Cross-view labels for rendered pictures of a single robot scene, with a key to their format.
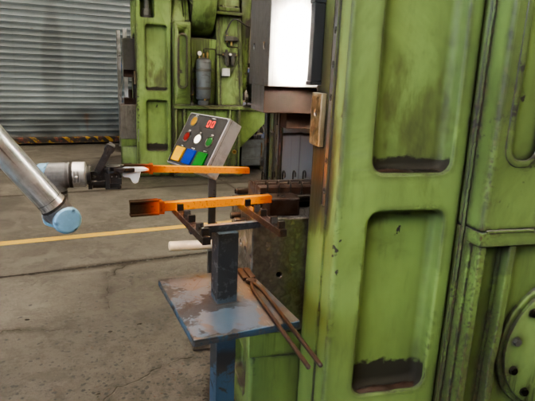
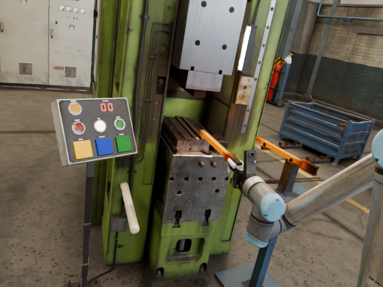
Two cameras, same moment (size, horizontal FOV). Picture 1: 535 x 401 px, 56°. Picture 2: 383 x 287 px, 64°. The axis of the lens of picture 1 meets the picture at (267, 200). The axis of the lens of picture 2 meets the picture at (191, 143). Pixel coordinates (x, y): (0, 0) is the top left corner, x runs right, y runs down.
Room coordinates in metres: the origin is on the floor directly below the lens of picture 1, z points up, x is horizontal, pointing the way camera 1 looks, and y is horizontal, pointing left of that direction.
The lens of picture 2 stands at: (2.13, 1.69, 1.55)
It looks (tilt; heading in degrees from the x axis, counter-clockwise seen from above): 20 degrees down; 264
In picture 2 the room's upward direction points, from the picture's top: 10 degrees clockwise
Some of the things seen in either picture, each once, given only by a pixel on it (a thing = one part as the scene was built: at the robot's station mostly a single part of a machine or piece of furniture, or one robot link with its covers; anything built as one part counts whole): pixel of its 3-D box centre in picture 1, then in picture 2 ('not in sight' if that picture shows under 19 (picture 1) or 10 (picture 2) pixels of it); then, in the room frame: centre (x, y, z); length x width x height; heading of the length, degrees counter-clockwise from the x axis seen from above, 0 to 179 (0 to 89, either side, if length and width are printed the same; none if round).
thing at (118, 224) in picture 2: not in sight; (118, 222); (2.32, 0.04, 0.36); 0.09 x 0.07 x 0.12; 15
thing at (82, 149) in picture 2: (178, 153); (82, 150); (2.46, 0.44, 1.01); 0.07 x 0.05 x 0.07; 40
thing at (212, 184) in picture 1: (211, 245); (87, 218); (2.46, 0.28, 0.54); 0.04 x 0.04 x 1.08; 15
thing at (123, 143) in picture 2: (201, 160); (123, 143); (2.30, 0.32, 1.01); 0.07 x 0.05 x 0.07; 40
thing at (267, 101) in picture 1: (310, 99); (192, 74); (2.00, -0.15, 1.32); 0.42 x 0.20 x 0.10; 105
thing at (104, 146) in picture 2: (189, 157); (104, 146); (2.38, 0.38, 1.01); 0.07 x 0.05 x 0.07; 40
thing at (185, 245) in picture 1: (216, 243); (129, 205); (2.25, 0.23, 0.62); 0.44 x 0.05 x 0.05; 105
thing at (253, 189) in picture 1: (304, 189); (183, 131); (2.00, -0.15, 0.96); 0.42 x 0.20 x 0.09; 105
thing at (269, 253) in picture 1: (306, 255); (184, 168); (1.95, -0.17, 0.69); 0.56 x 0.38 x 0.45; 105
